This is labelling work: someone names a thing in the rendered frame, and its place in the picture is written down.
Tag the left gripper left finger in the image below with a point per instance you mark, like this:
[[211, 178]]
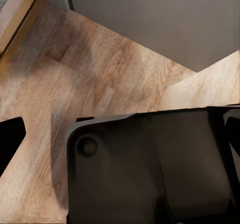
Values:
[[12, 133]]

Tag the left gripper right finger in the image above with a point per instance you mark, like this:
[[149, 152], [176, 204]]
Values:
[[232, 133]]

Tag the fixed window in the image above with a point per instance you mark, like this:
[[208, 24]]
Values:
[[16, 18]]

